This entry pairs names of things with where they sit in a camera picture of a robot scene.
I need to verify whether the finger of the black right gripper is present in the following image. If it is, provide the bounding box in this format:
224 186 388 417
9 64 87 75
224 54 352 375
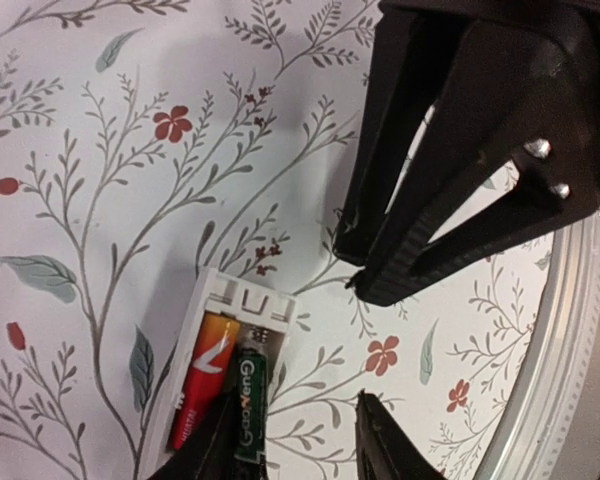
334 9 468 265
350 29 600 305

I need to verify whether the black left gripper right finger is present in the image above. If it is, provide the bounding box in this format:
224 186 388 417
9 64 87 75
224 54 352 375
355 391 445 480

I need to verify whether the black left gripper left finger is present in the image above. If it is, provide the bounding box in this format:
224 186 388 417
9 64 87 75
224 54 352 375
152 392 238 480

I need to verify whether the dark green battery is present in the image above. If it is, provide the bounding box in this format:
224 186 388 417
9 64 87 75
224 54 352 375
235 347 269 464

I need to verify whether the red battery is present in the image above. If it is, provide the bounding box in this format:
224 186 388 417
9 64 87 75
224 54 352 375
170 312 240 450

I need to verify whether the white remote control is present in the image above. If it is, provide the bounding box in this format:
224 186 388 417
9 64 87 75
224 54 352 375
138 267 299 479

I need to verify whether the floral patterned table mat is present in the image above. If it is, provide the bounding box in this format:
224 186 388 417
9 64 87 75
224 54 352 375
0 1 552 479

